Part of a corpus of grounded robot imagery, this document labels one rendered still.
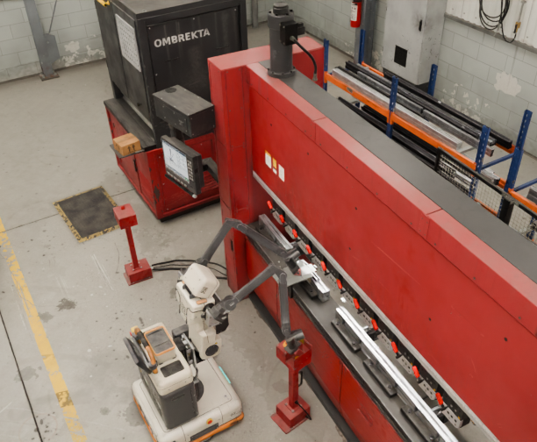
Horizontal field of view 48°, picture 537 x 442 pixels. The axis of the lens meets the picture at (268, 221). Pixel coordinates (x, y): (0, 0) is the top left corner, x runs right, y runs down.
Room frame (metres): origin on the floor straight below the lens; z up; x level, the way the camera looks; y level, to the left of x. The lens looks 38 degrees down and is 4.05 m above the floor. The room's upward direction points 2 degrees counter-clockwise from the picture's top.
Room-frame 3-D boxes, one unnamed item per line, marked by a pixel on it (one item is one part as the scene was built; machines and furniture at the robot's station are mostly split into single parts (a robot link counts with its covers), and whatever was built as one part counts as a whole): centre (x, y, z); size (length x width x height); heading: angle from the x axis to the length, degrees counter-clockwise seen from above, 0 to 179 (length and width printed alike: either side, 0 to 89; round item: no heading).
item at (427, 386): (2.10, -0.89, 1.26); 0.15 x 0.09 x 0.17; 26
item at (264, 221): (3.83, -0.05, 0.92); 0.50 x 0.06 x 0.10; 26
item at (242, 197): (4.29, -0.02, 1.15); 0.85 x 0.25 x 2.30; 116
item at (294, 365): (2.76, -0.15, 0.75); 0.20 x 0.16 x 0.18; 37
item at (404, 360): (2.28, -0.80, 1.26); 0.15 x 0.09 x 0.17; 26
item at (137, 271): (4.39, 1.31, 0.41); 0.25 x 0.20 x 0.83; 116
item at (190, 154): (4.18, 0.67, 1.42); 0.45 x 0.12 x 0.36; 40
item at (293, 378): (2.76, -0.15, 0.39); 0.05 x 0.05 x 0.54; 37
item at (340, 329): (2.77, -0.51, 0.89); 0.30 x 0.05 x 0.03; 26
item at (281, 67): (3.87, -0.18, 2.54); 0.33 x 0.25 x 0.47; 26
